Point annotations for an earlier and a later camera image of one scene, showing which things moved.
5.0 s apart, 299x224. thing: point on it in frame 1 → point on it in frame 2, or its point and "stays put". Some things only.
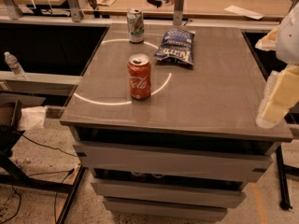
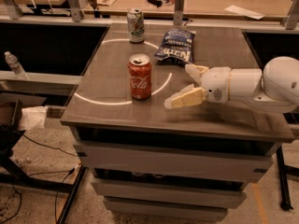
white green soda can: (135, 25) stays put
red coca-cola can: (139, 71) stays put
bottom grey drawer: (134, 208) stays put
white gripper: (289, 39) → (215, 84)
